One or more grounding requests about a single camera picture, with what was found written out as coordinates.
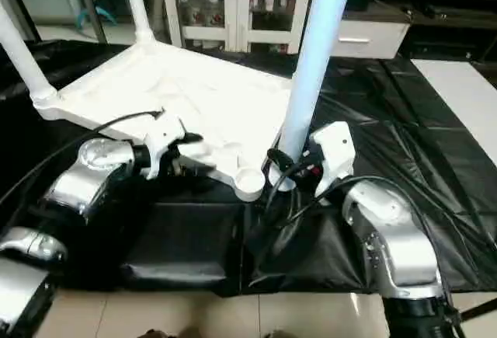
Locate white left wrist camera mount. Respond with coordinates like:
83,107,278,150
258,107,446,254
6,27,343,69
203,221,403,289
145,114,188,180

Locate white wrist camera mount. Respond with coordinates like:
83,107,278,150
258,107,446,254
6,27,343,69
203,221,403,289
309,121,357,196
145,114,188,180

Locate white plastic table top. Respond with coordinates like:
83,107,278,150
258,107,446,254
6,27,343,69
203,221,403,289
33,40,308,202

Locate white flat board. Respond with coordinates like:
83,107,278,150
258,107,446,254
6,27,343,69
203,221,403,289
411,57,497,160

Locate white plastic table leg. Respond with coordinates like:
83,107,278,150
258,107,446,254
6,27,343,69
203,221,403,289
122,0,155,48
0,3,63,120
268,0,358,192

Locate white drawer cabinet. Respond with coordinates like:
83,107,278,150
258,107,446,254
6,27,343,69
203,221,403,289
329,11,411,59

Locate white glass door cabinet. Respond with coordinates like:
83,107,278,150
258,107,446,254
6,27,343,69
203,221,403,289
158,0,318,54

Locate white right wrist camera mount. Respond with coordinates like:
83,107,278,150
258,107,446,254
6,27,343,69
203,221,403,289
309,121,357,196

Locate black low desk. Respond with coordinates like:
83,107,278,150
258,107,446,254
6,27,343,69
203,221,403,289
372,0,497,59

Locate grey pole stand blue brackets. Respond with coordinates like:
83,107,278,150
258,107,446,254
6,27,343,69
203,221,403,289
75,0,117,44

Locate black metal table frame leg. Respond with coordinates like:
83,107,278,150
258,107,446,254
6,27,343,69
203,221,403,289
457,298,497,322

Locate black work mat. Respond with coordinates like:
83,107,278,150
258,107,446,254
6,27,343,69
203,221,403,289
0,37,497,298

